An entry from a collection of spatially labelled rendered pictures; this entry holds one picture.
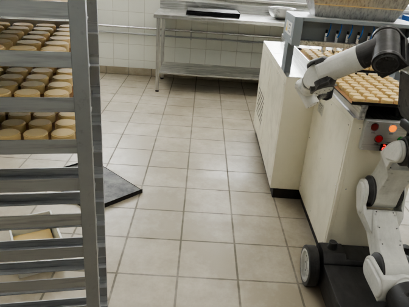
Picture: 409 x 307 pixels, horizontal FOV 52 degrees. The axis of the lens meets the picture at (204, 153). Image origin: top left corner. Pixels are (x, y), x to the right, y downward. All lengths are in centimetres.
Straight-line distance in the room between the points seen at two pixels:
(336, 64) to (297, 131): 111
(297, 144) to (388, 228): 94
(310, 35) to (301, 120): 51
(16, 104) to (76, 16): 22
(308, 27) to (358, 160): 93
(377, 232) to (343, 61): 78
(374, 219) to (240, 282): 70
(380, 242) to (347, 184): 32
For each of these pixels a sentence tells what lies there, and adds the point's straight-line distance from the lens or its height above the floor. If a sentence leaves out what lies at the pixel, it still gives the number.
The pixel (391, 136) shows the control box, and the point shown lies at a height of 78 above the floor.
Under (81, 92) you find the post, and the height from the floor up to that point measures 118.
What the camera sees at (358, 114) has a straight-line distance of 197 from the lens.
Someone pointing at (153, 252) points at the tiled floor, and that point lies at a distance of 232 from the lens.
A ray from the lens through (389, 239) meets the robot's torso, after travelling 202.
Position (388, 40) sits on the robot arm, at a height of 122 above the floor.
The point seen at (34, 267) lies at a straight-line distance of 164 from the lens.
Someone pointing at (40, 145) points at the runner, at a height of 105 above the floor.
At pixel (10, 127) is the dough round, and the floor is 106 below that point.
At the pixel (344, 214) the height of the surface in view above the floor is 34.
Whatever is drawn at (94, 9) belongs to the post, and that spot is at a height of 128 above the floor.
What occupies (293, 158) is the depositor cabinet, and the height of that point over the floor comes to 32.
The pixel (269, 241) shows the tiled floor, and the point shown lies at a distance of 248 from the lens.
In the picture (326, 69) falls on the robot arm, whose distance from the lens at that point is 167.
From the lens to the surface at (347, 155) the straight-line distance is 205.
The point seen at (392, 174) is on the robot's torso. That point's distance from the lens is 191.
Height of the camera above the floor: 142
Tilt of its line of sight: 24 degrees down
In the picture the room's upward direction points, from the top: 4 degrees clockwise
